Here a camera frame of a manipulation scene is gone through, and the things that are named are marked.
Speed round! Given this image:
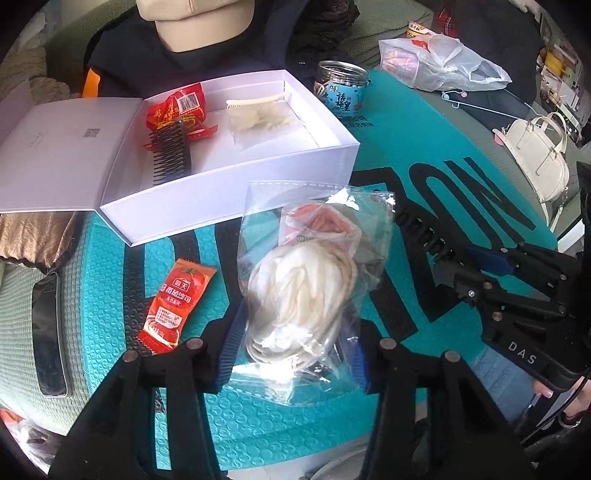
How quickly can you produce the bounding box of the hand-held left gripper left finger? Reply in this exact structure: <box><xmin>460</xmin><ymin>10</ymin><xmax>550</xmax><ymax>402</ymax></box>
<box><xmin>48</xmin><ymin>300</ymin><xmax>247</xmax><ymax>480</ymax></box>

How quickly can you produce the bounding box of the black puffer jacket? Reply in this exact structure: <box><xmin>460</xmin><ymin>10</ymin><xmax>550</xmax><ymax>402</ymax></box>
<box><xmin>295</xmin><ymin>0</ymin><xmax>362</xmax><ymax>61</ymax></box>

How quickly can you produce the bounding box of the green sofa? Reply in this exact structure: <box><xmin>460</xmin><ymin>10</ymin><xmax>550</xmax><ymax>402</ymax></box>
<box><xmin>0</xmin><ymin>0</ymin><xmax>583</xmax><ymax>411</ymax></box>

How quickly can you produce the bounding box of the red ketchup packet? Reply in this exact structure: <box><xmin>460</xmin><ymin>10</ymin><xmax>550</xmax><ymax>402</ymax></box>
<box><xmin>137</xmin><ymin>258</ymin><xmax>218</xmax><ymax>355</ymax></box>

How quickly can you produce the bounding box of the cream hair comb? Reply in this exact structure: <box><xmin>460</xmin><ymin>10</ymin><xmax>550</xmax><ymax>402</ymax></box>
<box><xmin>225</xmin><ymin>90</ymin><xmax>293</xmax><ymax>110</ymax></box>

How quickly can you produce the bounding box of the pink heart packet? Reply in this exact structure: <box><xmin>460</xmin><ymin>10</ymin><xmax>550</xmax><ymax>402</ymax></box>
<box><xmin>281</xmin><ymin>202</ymin><xmax>362</xmax><ymax>252</ymax></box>

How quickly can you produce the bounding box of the red plaid cloth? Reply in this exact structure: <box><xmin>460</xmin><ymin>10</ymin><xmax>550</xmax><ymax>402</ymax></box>
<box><xmin>436</xmin><ymin>7</ymin><xmax>458</xmax><ymax>38</ymax></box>

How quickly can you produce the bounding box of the white wire hanger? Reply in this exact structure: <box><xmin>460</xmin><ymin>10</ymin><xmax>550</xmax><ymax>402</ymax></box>
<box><xmin>441</xmin><ymin>88</ymin><xmax>532</xmax><ymax>121</ymax></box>

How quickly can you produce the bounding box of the white handbag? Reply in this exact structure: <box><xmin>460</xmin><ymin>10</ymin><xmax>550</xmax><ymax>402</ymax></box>
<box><xmin>492</xmin><ymin>113</ymin><xmax>571</xmax><ymax>232</ymax></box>

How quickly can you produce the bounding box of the navy jacket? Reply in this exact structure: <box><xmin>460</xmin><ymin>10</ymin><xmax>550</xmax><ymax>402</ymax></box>
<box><xmin>85</xmin><ymin>0</ymin><xmax>324</xmax><ymax>100</ymax></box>

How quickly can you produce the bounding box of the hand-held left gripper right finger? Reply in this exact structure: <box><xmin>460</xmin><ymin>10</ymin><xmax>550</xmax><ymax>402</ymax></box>
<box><xmin>344</xmin><ymin>323</ymin><xmax>536</xmax><ymax>480</ymax></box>

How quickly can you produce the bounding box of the orange card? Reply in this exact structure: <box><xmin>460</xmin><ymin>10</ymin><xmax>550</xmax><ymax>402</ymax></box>
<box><xmin>82</xmin><ymin>67</ymin><xmax>101</xmax><ymax>97</ymax></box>

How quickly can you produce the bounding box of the white gift box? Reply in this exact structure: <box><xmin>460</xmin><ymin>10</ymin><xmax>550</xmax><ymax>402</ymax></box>
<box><xmin>0</xmin><ymin>69</ymin><xmax>361</xmax><ymax>245</ymax></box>

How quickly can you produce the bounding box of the black hair claw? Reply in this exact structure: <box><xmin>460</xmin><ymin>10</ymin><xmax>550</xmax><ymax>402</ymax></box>
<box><xmin>394</xmin><ymin>210</ymin><xmax>467</xmax><ymax>273</ymax></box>

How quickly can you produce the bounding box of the glass jar with blue label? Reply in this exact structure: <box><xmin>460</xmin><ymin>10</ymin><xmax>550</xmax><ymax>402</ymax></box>
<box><xmin>314</xmin><ymin>60</ymin><xmax>372</xmax><ymax>120</ymax></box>

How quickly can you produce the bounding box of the person's right leg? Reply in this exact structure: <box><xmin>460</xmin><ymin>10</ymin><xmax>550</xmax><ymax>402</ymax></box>
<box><xmin>471</xmin><ymin>346</ymin><xmax>539</xmax><ymax>425</ymax></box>

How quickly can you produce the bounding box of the clear bag with white scrunchie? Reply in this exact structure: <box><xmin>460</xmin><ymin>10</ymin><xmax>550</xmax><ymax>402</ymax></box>
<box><xmin>229</xmin><ymin>179</ymin><xmax>398</xmax><ymax>398</ymax></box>

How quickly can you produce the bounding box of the black coat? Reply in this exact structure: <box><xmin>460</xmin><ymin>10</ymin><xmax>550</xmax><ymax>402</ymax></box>
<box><xmin>438</xmin><ymin>0</ymin><xmax>546</xmax><ymax>102</ymax></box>

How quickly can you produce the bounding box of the person's right hand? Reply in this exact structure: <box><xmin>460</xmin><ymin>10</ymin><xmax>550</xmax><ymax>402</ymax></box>
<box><xmin>530</xmin><ymin>376</ymin><xmax>591</xmax><ymax>430</ymax></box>

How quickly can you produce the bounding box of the black hair comb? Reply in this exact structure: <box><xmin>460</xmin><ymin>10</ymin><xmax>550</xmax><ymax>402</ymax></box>
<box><xmin>147</xmin><ymin>117</ymin><xmax>194</xmax><ymax>186</ymax></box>

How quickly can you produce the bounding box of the white plastic bag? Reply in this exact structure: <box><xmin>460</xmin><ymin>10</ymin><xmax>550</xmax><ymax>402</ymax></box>
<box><xmin>379</xmin><ymin>34</ymin><xmax>512</xmax><ymax>90</ymax></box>

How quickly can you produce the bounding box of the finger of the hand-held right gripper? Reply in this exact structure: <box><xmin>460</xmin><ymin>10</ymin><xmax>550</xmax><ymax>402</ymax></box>
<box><xmin>455</xmin><ymin>272</ymin><xmax>564</xmax><ymax>324</ymax></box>
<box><xmin>464</xmin><ymin>244</ymin><xmax>580</xmax><ymax>287</ymax></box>

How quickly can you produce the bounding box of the clear bag of cream clips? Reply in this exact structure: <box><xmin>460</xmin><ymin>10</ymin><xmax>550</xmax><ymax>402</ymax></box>
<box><xmin>226</xmin><ymin>99</ymin><xmax>305</xmax><ymax>148</ymax></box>

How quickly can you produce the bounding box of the orange snack packet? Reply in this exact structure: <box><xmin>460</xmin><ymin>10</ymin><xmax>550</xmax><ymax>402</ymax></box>
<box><xmin>406</xmin><ymin>21</ymin><xmax>437</xmax><ymax>40</ymax></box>

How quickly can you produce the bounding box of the black smartphone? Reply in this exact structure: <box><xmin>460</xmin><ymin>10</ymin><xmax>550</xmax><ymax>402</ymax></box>
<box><xmin>31</xmin><ymin>272</ymin><xmax>72</xmax><ymax>398</ymax></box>

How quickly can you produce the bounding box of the beige cap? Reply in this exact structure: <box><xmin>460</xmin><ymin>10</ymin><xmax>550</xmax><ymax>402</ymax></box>
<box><xmin>136</xmin><ymin>0</ymin><xmax>254</xmax><ymax>52</ymax></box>

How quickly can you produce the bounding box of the teal bubble mailer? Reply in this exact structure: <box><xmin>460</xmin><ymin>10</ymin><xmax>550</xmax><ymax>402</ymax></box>
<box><xmin>74</xmin><ymin>69</ymin><xmax>559</xmax><ymax>472</ymax></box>

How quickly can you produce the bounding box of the red snack packet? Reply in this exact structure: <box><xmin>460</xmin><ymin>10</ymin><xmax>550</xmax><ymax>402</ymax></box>
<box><xmin>142</xmin><ymin>83</ymin><xmax>220</xmax><ymax>148</ymax></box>

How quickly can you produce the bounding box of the cluttered white shelf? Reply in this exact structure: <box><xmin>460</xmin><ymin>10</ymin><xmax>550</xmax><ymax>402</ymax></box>
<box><xmin>536</xmin><ymin>11</ymin><xmax>583</xmax><ymax>144</ymax></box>

